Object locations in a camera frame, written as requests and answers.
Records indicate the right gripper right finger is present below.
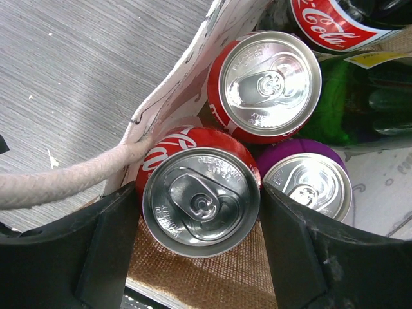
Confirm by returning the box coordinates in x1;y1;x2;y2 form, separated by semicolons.
260;185;411;308

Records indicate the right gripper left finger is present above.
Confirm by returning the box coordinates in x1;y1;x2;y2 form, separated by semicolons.
1;182;139;308

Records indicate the purple soda can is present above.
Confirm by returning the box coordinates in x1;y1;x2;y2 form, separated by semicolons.
257;138;353;222

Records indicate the red cola can front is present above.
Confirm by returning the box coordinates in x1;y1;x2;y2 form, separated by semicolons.
136;125;261;258

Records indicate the red cola can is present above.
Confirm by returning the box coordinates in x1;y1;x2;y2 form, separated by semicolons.
136;125;261;258
207;31;322;144

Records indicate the green glass bottle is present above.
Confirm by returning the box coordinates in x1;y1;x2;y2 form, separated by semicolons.
297;51;411;149

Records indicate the glass cola bottle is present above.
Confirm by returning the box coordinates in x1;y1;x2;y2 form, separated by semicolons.
288;1;411;53

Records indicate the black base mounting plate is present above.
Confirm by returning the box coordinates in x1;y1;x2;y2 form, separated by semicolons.
120;287;167;309

